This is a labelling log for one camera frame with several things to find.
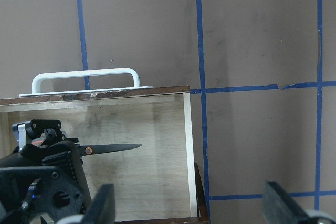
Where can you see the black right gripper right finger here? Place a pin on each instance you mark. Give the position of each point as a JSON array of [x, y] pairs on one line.
[[279, 207]]

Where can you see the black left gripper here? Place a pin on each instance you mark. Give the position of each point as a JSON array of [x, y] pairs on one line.
[[45, 179]]

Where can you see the grey orange scissors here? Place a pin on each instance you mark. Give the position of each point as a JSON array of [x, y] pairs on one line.
[[83, 150]]

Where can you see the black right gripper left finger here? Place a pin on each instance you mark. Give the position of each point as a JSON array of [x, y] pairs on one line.
[[101, 210]]

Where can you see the dark wooden drawer box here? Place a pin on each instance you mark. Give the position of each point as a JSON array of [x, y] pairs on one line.
[[158, 182]]

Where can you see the white drawer handle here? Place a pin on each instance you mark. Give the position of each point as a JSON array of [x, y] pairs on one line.
[[37, 81]]

